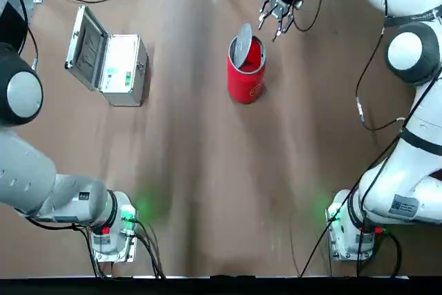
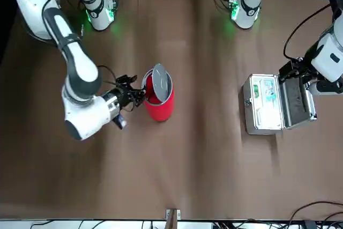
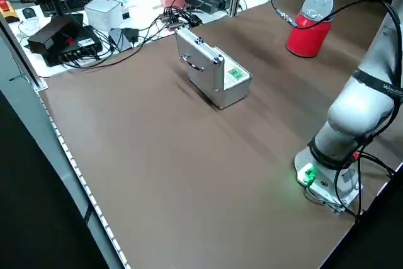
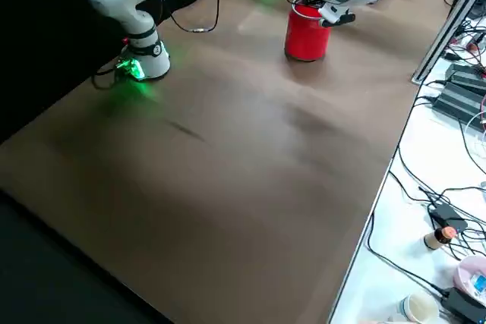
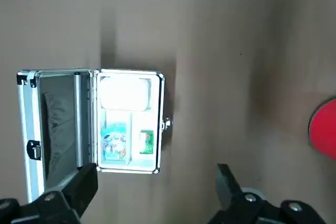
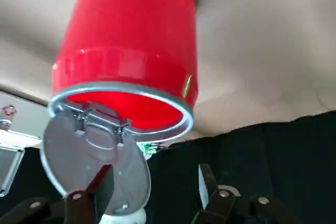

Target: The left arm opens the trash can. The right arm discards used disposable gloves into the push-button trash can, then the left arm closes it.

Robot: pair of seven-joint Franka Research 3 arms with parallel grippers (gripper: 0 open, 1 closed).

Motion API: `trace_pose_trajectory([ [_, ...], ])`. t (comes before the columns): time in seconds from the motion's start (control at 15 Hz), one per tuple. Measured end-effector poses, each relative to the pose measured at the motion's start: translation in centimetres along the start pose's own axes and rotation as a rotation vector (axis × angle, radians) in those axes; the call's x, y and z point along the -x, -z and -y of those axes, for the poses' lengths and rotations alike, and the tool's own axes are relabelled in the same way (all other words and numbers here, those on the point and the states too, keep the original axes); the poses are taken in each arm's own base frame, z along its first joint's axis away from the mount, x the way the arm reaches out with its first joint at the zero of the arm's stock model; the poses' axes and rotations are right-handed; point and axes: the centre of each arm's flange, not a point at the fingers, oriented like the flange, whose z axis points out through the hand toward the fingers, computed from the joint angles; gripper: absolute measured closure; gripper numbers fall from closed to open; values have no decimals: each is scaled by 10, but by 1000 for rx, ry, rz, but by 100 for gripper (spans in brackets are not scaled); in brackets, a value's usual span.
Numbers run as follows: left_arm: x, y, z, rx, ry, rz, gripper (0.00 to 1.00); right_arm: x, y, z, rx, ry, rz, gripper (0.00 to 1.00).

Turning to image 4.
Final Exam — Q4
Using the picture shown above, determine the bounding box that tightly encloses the red push-button trash can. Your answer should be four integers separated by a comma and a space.
284, 0, 331, 62

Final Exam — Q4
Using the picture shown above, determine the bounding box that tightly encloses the black arm base cable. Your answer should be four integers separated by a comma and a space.
90, 56, 128, 91

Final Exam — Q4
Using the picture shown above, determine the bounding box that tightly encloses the small black power adapter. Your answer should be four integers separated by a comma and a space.
428, 203, 469, 232

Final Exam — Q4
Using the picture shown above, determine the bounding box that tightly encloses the pink bowl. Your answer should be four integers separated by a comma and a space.
453, 255, 486, 300

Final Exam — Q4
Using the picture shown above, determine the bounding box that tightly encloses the long black desk cable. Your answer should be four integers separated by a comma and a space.
366, 209, 451, 297

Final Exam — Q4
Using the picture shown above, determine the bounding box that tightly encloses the aluminium frame post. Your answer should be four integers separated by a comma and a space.
412, 0, 486, 84

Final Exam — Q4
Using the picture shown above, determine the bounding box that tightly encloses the black power brick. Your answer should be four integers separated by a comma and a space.
440, 286, 486, 324

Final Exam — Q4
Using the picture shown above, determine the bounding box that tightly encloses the white paper cup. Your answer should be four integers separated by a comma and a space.
398, 292, 441, 324

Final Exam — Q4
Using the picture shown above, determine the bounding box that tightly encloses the large black power adapter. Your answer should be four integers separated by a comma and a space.
432, 80, 486, 124
443, 62, 486, 88

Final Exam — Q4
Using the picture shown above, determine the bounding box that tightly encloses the blue white packet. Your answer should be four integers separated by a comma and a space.
469, 272, 486, 294

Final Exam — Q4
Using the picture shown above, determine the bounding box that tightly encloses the brown bottle orange cap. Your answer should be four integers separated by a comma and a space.
424, 225, 456, 251

